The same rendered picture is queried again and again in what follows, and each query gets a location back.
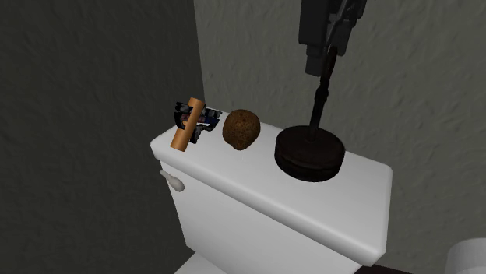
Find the white toilet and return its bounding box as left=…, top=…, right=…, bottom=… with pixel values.
left=149, top=109, right=394, bottom=274

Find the black and blue toy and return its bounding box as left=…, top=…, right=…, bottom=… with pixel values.
left=173, top=100, right=224, bottom=145

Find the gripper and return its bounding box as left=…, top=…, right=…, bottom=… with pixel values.
left=298, top=0, right=368, bottom=77

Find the brown cardboard tube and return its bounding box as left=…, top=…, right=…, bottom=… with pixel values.
left=169, top=97, right=206, bottom=153

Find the dark brown plunger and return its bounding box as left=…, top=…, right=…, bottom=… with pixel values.
left=273, top=45, right=347, bottom=184

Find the brown potato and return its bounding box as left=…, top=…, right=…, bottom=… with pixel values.
left=221, top=109, right=262, bottom=152

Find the white cylinder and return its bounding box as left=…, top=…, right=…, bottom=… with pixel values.
left=443, top=237, right=486, bottom=274

